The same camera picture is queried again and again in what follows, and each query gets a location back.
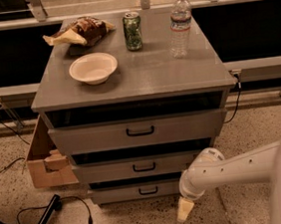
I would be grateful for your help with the brown chip bag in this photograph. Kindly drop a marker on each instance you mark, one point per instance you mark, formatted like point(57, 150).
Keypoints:
point(86, 31)

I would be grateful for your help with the grey top drawer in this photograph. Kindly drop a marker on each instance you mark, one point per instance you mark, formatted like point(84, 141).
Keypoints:
point(147, 131)

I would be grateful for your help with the grey drawer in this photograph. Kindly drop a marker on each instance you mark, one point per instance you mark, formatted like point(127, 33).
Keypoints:
point(147, 131)
point(137, 167)
point(136, 191)

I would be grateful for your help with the white paper bowl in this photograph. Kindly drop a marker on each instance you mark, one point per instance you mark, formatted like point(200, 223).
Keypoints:
point(94, 68)

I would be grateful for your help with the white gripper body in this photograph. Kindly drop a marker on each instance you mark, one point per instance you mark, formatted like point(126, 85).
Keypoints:
point(189, 192)

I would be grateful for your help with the grey middle drawer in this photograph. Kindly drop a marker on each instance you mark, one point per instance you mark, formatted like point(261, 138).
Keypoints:
point(137, 167)

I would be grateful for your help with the grey drawer cabinet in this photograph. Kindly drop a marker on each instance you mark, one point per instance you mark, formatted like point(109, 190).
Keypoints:
point(149, 83)

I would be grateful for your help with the cardboard box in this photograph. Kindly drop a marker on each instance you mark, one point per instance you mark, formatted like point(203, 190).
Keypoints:
point(47, 166)

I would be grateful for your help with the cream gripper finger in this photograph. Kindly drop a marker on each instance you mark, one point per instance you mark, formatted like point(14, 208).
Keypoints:
point(184, 209)

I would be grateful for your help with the green soda can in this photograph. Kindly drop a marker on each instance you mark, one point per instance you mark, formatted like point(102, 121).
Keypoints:
point(132, 29)

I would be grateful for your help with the clear plastic water bottle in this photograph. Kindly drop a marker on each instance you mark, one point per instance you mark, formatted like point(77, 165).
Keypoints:
point(180, 22)

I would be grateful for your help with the grey bottom drawer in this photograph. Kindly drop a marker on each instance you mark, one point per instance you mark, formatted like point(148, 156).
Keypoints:
point(136, 191)

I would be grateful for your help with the metal railing frame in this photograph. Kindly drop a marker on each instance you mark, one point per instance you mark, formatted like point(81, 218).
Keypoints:
point(238, 29)

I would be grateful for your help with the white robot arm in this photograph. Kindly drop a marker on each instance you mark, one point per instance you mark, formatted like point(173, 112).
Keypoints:
point(211, 169)

